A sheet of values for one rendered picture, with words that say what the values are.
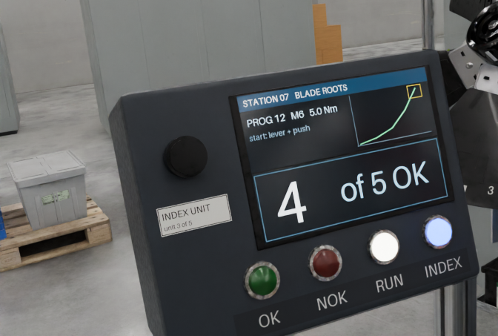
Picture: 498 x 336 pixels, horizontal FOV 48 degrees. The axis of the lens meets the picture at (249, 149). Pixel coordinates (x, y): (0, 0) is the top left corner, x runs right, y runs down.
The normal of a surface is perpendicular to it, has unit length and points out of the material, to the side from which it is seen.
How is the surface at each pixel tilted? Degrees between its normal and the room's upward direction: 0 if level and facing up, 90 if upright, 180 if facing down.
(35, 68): 90
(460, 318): 90
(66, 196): 95
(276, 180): 75
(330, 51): 90
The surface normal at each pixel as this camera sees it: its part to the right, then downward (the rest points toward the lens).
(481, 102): -0.22, -0.37
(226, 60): 0.35, 0.20
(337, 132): 0.32, -0.06
